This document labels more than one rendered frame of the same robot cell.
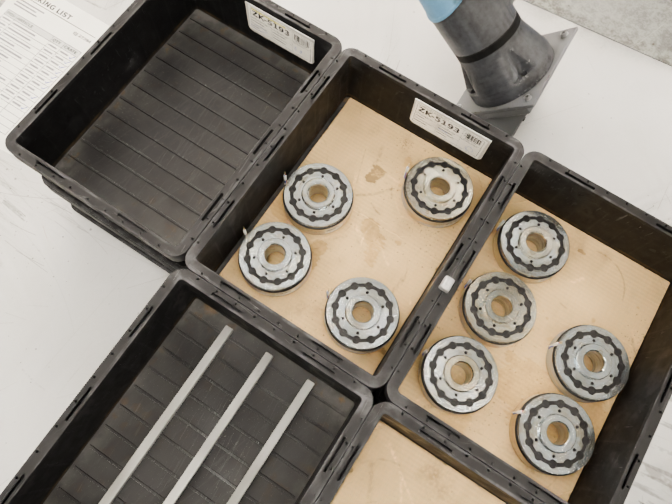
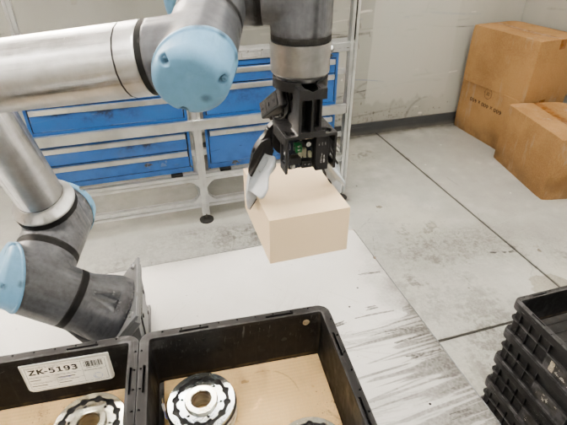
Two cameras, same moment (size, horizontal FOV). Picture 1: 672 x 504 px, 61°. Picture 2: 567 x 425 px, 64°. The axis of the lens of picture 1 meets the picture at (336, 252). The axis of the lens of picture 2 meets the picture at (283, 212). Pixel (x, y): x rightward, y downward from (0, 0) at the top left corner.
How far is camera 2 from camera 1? 0.23 m
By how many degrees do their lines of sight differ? 44
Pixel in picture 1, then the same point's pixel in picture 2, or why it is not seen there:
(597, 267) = (264, 383)
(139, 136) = not seen: outside the picture
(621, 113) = (216, 292)
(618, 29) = not seen: hidden behind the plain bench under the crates
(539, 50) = (117, 282)
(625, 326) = (316, 406)
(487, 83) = (94, 326)
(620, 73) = (197, 272)
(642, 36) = not seen: hidden behind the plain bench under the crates
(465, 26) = (42, 298)
